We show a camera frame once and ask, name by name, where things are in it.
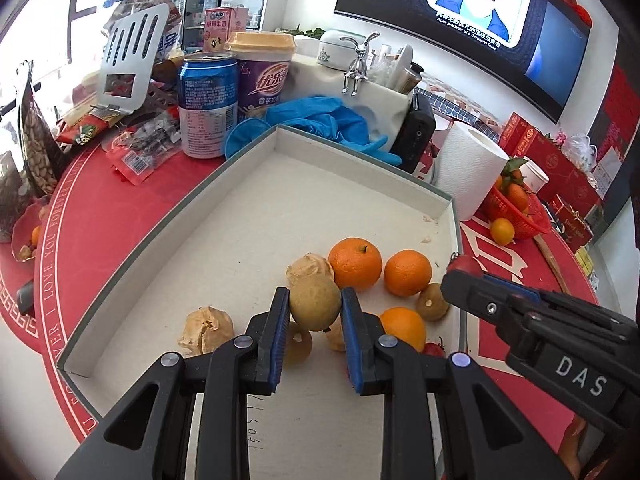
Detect stack of red gift boxes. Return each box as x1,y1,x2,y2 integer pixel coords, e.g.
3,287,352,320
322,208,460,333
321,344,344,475
500,112,606,211

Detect blue rubber gloves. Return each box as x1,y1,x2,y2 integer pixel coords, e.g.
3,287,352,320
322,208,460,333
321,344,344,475
225,96,403,166

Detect red wall hanging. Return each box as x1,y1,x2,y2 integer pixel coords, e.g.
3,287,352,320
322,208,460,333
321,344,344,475
595,67,640,176

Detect brown round fruit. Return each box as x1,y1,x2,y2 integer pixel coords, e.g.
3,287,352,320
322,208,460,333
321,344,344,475
289,274,342,332
417,283,450,322

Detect red round table mat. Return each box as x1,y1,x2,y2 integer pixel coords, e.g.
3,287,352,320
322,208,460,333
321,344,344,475
0,125,608,480

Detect blue checkered cloth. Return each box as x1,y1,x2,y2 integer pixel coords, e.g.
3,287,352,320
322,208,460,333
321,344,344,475
422,85,501,128

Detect black electronic device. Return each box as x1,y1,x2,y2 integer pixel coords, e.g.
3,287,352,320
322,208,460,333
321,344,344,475
390,92,437,173

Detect red carry box with handle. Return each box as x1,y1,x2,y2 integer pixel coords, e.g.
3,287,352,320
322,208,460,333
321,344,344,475
547,195,594,253

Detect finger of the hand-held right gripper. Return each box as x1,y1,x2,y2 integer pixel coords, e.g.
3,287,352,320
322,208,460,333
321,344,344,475
481,274,626,330
441,268,628,350

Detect blue drink can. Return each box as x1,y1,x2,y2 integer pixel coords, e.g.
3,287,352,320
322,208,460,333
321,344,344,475
178,51,240,159

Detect red snack packets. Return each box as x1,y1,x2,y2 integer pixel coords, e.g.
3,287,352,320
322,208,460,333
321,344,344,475
107,110,183,186

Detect purple milk tea cup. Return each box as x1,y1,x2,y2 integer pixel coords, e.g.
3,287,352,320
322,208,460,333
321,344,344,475
223,31,297,123

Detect wooden back scratcher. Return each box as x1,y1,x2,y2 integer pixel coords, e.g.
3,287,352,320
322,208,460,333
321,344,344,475
535,237,572,295

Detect silver rabbit figurine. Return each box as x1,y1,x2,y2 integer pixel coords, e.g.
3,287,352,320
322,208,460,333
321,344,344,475
341,32,381,97

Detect pile of leafy mandarins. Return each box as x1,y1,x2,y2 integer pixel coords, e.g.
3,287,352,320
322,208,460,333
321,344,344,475
495,157,532,212

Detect red shell shaped dish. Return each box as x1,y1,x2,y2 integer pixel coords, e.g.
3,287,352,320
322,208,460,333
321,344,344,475
10,200,51,263

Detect clear plastic bag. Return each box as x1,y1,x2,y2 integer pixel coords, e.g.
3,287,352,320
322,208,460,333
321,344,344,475
562,132,601,171

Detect large orange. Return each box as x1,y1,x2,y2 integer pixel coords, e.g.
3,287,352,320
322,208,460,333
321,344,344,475
328,237,383,291

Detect clear bag of nuts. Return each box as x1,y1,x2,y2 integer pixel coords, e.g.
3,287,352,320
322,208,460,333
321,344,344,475
17,60,71,196

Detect grey cardboard box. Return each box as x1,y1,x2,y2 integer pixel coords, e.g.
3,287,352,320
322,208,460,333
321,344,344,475
56,124,468,480

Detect yellowish smooth orange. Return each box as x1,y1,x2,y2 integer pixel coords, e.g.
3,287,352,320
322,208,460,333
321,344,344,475
490,217,516,246

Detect wall television screen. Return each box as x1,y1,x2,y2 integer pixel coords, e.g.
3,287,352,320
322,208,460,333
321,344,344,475
334,0,591,123

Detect pink milk carton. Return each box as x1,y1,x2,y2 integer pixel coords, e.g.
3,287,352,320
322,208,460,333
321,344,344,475
202,6,248,53

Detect white desk calendar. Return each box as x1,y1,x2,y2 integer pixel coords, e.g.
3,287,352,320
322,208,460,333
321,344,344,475
592,150,623,196

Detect white storage bag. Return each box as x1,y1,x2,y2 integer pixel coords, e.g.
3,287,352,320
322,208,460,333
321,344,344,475
290,50,426,151

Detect pale brown fruit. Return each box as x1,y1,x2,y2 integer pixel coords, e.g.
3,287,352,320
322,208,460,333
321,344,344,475
285,322,313,366

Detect white ceramic jar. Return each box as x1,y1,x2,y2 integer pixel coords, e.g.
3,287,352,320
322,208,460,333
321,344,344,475
318,29,363,68

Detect leaf print paper cup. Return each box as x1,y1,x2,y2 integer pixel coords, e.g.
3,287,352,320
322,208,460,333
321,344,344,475
522,162,550,193

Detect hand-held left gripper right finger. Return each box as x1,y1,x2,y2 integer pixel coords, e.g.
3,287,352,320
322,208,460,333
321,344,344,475
340,287,576,480

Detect small orange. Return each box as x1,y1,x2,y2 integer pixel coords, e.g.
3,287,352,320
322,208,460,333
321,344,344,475
384,250,432,297
379,307,427,353

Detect white paper towel roll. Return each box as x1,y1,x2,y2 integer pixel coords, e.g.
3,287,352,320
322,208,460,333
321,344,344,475
434,121,511,222

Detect red plastic basket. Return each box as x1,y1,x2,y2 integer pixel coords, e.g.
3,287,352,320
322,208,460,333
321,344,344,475
482,182,551,241

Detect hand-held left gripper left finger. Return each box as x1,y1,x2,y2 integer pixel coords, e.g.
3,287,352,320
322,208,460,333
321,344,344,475
55,287,292,480

